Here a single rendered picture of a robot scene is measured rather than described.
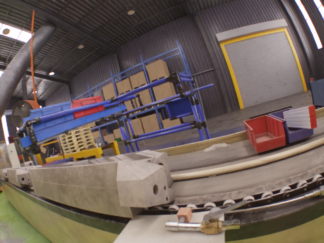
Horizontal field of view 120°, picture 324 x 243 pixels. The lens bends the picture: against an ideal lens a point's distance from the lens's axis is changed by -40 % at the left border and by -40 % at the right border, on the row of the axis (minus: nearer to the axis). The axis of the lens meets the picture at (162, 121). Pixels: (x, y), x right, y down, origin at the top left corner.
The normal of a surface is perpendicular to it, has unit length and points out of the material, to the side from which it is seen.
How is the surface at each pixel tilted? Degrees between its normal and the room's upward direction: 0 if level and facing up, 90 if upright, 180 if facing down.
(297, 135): 95
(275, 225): 90
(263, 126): 88
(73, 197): 80
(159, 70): 90
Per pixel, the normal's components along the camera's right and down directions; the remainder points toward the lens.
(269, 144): -0.33, 0.22
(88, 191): -0.40, -0.02
